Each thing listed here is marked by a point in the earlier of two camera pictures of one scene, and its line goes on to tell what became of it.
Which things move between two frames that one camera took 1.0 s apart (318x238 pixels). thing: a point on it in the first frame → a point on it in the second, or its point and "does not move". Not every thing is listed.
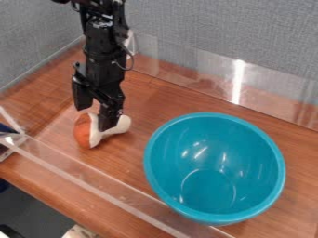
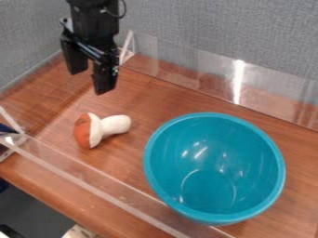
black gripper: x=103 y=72 → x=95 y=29
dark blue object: x=7 y=128 does not move
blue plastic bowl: x=217 y=166 does not move
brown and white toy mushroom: x=86 y=132 does not move
